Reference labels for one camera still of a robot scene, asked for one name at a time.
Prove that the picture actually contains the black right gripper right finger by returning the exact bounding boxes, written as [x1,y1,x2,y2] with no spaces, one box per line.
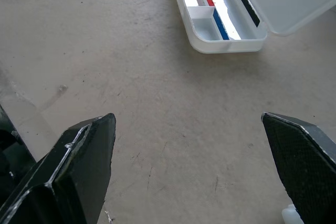
[261,112,336,224]

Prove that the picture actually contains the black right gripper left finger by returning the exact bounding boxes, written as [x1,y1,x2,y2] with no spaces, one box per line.
[0,113,117,224]

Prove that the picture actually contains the white translucent plastic pencil case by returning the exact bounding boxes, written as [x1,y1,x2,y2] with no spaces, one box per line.
[167,0,336,54]

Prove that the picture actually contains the small white plastic bottle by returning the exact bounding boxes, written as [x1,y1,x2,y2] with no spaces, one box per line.
[281,204,302,224]

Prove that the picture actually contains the dark rounded shape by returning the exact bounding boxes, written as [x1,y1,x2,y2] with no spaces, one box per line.
[0,104,37,204]

